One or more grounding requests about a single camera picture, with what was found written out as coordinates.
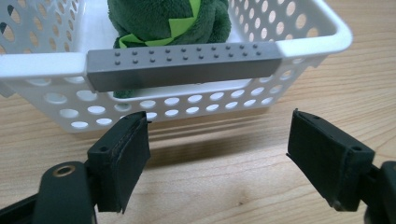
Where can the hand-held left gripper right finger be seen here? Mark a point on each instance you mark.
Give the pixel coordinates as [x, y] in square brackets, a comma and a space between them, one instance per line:
[327, 161]

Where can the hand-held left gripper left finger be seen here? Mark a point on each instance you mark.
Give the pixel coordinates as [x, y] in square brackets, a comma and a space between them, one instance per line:
[120, 161]

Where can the white perforated plastic basket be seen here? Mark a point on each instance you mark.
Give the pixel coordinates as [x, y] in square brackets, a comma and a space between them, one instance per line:
[199, 67]

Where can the green plush toy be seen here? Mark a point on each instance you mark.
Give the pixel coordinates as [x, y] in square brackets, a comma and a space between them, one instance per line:
[162, 21]

